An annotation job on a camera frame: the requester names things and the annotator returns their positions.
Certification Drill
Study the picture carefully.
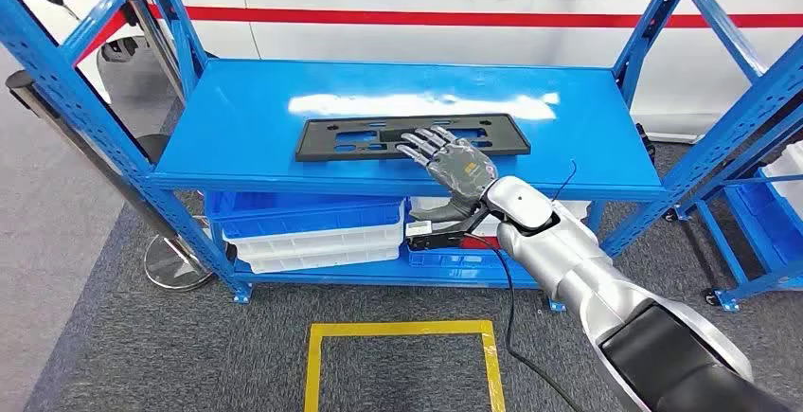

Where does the white car with red stripe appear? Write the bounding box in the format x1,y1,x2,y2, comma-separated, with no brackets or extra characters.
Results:
15,0,803,144

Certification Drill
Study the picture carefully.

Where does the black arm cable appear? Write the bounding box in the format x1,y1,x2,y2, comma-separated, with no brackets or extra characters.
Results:
464,233,588,412

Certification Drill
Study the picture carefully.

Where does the yellow floor tape square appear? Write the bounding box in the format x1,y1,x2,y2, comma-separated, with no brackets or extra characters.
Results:
304,319,507,412

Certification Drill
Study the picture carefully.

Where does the blue wheeled shelf rack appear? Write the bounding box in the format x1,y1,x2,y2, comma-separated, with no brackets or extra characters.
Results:
665,114,803,314

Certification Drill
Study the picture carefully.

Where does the chrome stanchion post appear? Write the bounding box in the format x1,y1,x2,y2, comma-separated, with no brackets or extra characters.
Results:
122,0,187,101
5,70,216,293

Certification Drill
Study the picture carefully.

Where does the black plastic panel part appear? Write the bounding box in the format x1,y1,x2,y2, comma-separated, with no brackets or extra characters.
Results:
294,113,532,163

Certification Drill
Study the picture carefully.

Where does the blue plastic bin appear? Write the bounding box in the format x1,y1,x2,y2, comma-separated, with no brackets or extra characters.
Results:
407,242,503,271
205,190,406,240
734,170,803,266

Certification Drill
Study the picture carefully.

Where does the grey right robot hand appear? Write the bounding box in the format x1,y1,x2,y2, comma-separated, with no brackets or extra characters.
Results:
395,124,500,224

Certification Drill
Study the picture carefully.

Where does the blue metal shelf rack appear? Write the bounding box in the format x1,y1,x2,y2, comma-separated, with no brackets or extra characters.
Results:
0,0,803,314

